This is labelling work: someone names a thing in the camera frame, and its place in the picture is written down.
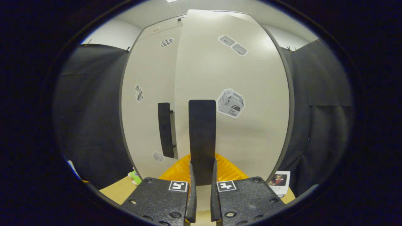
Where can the white portrait photo card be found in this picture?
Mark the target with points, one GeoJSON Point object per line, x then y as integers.
{"type": "Point", "coordinates": [279, 182]}

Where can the beige double-door shoe cabinet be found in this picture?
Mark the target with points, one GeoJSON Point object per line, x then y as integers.
{"type": "Point", "coordinates": [147, 69]}

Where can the black backdrop cloth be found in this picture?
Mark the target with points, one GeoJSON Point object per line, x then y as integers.
{"type": "Point", "coordinates": [91, 119]}

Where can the green and pink plush toy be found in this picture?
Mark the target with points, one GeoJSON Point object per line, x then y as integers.
{"type": "Point", "coordinates": [135, 178]}

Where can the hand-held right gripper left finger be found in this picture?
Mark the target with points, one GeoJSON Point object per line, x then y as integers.
{"type": "Point", "coordinates": [192, 201]}

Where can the beige shoe cabinet door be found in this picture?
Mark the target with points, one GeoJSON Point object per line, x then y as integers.
{"type": "Point", "coordinates": [147, 69]}
{"type": "Point", "coordinates": [251, 135]}

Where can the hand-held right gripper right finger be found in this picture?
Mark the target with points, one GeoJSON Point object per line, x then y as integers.
{"type": "Point", "coordinates": [214, 201]}

